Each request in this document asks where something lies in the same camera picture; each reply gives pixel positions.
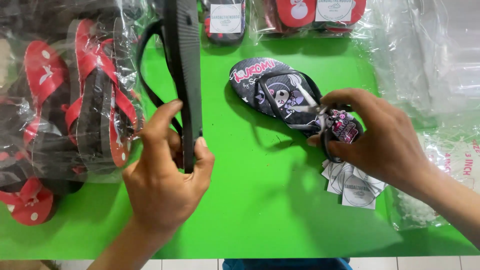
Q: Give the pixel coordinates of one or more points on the person's left hand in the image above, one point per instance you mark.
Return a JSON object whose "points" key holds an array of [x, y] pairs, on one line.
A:
{"points": [[165, 195]]}

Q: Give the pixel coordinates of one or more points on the person's right hand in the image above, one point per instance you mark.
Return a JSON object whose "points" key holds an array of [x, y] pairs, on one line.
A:
{"points": [[382, 142]]}

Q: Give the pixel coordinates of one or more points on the plain black flip-flop sandal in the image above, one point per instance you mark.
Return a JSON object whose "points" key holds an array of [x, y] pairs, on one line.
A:
{"points": [[185, 75]]}

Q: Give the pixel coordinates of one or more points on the pile of white label cards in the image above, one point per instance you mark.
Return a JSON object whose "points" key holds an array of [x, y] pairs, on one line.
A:
{"points": [[356, 191]]}

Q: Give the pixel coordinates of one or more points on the printed packet of plastic bags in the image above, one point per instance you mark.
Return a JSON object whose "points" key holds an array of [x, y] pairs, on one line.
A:
{"points": [[450, 168]]}

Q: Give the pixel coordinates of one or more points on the stack of clear plastic bags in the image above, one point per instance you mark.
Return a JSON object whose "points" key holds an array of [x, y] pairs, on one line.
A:
{"points": [[427, 60]]}

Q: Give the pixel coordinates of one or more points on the black cartoon-print flip-flop sandal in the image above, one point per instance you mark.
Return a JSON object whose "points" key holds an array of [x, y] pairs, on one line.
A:
{"points": [[262, 86]]}

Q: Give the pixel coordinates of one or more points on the red dotted sandal pair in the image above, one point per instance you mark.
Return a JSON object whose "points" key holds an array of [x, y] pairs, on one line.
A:
{"points": [[30, 204]]}

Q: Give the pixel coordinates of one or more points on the person's blue clothing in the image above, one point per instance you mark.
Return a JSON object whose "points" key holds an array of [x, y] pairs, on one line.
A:
{"points": [[287, 264]]}

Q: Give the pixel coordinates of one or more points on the bagged red sandals, white label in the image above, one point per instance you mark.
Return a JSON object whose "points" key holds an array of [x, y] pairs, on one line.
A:
{"points": [[300, 15]]}

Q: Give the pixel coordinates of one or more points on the bagged red dotted sandals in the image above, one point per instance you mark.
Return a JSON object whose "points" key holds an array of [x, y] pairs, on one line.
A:
{"points": [[41, 93]]}

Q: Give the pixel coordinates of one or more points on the bagged dark sandals, white label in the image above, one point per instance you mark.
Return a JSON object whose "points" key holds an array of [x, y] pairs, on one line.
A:
{"points": [[225, 22]]}

